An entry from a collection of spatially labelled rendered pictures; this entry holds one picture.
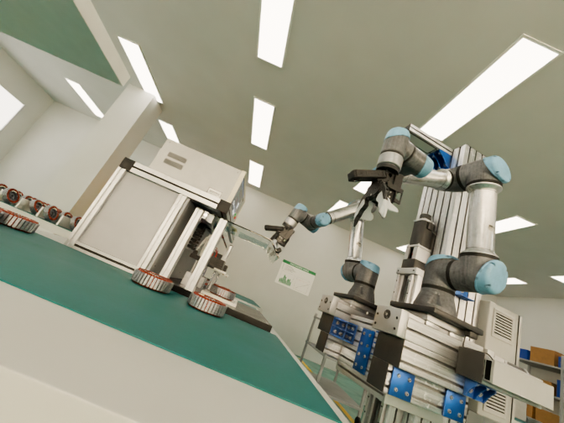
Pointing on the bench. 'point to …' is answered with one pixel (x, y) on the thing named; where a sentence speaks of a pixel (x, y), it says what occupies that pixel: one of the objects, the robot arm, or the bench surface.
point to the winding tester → (200, 171)
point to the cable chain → (196, 237)
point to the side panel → (127, 221)
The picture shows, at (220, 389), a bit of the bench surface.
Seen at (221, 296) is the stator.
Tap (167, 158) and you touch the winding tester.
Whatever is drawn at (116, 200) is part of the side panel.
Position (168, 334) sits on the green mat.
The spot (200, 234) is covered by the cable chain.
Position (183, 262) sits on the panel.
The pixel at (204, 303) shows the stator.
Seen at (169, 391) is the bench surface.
